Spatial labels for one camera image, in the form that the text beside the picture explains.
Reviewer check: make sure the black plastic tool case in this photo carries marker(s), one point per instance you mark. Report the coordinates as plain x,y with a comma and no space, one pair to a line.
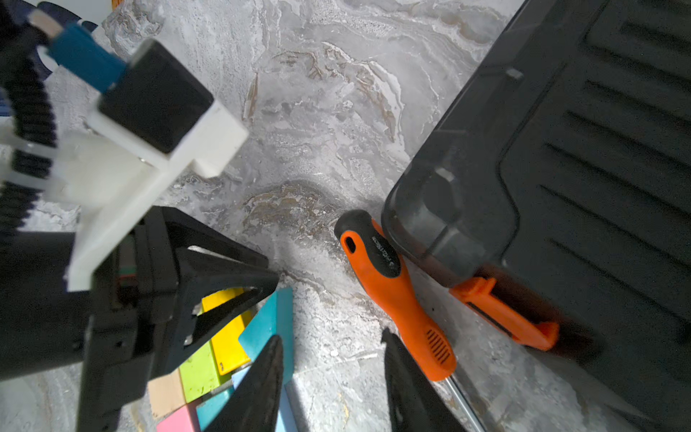
562,170

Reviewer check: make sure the lime green block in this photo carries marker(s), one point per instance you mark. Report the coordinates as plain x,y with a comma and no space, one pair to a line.
200,375

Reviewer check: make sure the pink square block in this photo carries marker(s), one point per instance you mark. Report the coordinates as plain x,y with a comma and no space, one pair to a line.
181,420

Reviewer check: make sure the teal small triangle block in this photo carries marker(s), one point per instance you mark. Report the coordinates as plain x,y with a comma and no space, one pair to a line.
274,318

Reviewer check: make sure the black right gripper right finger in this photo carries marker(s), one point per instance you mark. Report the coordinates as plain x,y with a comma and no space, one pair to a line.
414,405

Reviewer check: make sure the natural wood slanted block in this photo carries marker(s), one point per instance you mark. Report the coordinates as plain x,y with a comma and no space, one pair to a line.
166,395

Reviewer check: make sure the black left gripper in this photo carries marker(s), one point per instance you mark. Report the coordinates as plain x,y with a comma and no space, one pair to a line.
165,292

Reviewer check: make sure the orange handled screwdriver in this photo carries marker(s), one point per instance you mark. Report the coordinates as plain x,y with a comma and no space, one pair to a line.
385,278

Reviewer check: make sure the yellow square block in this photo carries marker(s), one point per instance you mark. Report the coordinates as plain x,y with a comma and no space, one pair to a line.
228,352

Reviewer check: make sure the light blue rectangular block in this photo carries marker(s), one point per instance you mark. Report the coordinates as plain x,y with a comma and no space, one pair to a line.
285,419

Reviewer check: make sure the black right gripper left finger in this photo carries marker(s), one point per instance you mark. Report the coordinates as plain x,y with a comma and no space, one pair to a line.
254,406

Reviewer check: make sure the teal rectangular block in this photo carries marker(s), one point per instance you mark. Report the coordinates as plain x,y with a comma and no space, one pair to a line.
209,410

